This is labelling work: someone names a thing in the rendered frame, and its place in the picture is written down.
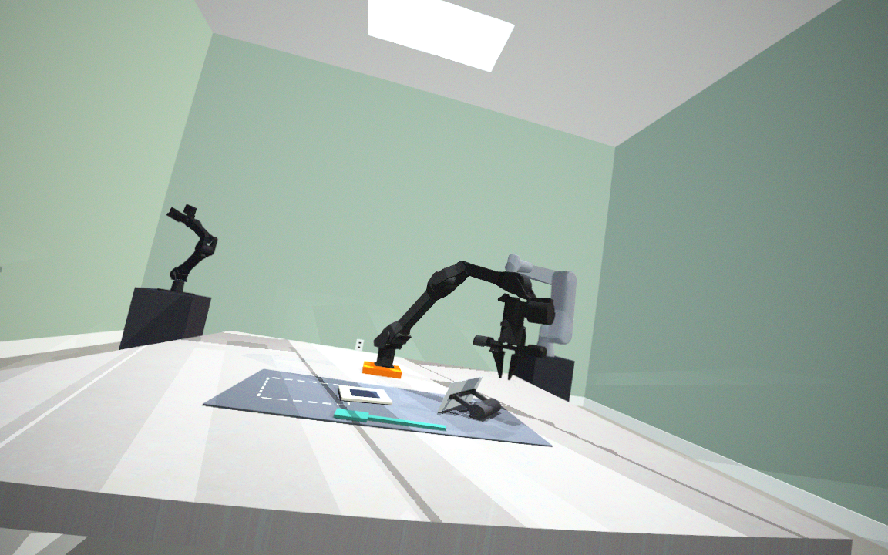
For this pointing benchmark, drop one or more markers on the teal flat bar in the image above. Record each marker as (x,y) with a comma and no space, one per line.
(364,417)

